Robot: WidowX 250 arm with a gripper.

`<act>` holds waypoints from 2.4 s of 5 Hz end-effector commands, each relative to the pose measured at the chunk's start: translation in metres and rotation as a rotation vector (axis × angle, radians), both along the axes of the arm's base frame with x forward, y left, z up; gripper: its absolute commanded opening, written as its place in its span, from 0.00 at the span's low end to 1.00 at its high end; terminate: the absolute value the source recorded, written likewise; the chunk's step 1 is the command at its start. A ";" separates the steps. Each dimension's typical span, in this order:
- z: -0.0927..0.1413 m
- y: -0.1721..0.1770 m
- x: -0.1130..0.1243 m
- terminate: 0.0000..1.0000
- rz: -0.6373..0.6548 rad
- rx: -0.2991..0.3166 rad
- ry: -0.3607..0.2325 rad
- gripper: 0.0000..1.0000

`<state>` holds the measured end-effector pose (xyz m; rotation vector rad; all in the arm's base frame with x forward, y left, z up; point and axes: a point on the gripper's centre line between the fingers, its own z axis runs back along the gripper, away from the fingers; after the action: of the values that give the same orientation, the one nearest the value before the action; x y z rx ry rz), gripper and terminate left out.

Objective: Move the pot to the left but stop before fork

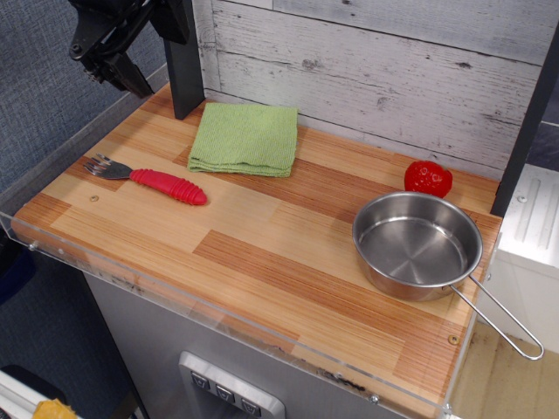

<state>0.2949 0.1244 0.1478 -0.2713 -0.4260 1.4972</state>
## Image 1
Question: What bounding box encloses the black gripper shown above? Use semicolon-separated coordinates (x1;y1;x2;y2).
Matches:
69;1;154;98

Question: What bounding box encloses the stainless steel pot with handle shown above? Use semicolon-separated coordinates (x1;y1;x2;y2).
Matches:
351;190;545;361

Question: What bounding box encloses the green folded cloth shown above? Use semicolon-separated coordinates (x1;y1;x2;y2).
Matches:
188;103;298;178

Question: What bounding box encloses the grey cabinet with button panel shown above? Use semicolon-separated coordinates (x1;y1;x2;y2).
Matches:
82;272;420;419

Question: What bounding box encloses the red toy strawberry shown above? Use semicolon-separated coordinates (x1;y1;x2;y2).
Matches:
404;161;452;198

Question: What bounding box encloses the yellow object bottom left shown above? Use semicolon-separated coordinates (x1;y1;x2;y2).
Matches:
31;399;78;419

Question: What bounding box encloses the white appliance at right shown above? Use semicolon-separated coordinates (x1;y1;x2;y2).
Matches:
485;164;558;353

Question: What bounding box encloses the dark grey vertical post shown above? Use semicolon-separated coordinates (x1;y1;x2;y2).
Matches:
164;1;205;120

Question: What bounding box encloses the fork with red handle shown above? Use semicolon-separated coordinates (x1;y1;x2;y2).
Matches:
83;154;208;206

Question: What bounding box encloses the clear acrylic guard rail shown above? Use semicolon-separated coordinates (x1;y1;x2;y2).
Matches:
0;65;503;419

